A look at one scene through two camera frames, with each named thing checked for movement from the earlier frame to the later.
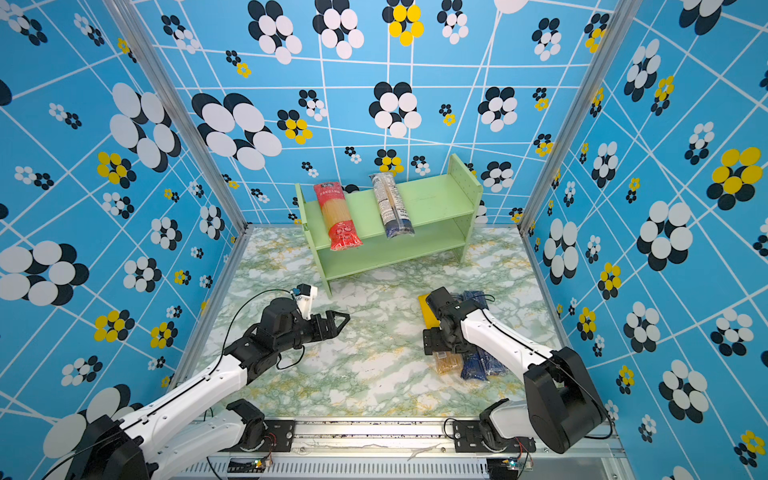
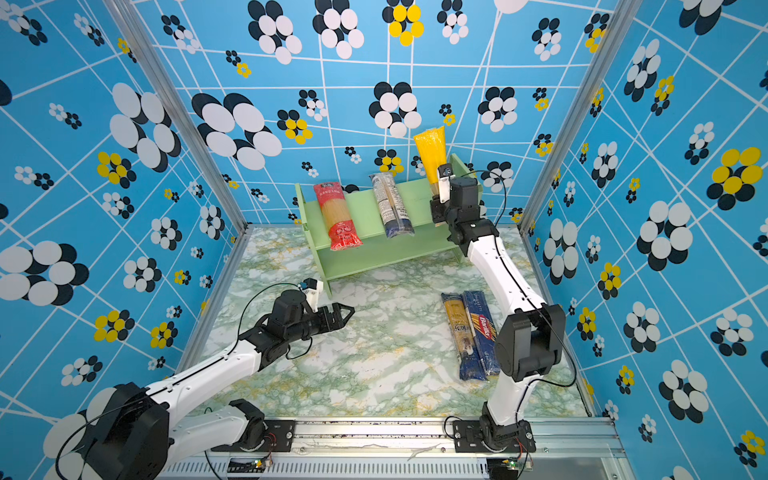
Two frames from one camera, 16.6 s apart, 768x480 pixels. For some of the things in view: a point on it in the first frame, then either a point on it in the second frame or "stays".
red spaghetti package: [336, 217] stays
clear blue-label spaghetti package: [393, 210] stays
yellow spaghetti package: [430, 319] -> [432, 147]
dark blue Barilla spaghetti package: [477, 364] stays
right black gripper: [433, 336] -> [437, 211]
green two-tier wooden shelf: [441, 211] stays
